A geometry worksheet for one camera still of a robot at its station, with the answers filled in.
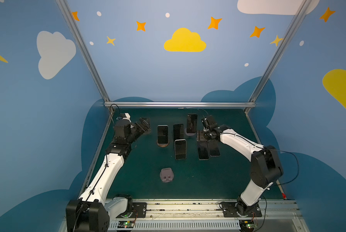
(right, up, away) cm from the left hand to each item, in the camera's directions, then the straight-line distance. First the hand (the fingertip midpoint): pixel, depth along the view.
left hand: (147, 122), depth 78 cm
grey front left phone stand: (+10, -31, +5) cm, 33 cm away
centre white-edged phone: (+18, -17, +10) cm, 27 cm away
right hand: (+34, -8, +15) cm, 38 cm away
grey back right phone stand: (+25, -8, +26) cm, 37 cm away
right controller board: (+50, -52, -7) cm, 73 cm away
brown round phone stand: (+7, -16, +21) cm, 27 cm away
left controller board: (-10, -51, -7) cm, 52 cm away
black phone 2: (+18, -7, +27) cm, 33 cm away
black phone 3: (+28, -1, +33) cm, 44 cm away
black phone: (+7, -8, +15) cm, 19 cm away
